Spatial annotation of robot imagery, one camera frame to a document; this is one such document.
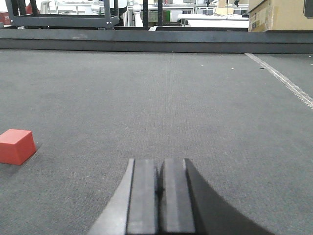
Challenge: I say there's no white table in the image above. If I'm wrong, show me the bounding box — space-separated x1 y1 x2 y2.
178 14 249 29

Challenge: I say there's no dark metal frame rack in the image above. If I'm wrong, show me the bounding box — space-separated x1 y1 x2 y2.
6 0 120 29

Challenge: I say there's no large cardboard box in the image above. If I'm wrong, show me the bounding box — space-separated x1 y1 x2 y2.
248 0 313 32

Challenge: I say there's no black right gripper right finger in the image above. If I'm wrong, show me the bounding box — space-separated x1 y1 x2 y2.
159 159 271 235

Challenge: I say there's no red magnetic block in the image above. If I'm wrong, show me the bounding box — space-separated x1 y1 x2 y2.
0 129 36 165

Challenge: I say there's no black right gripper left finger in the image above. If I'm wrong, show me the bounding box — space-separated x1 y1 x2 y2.
88 159 158 235

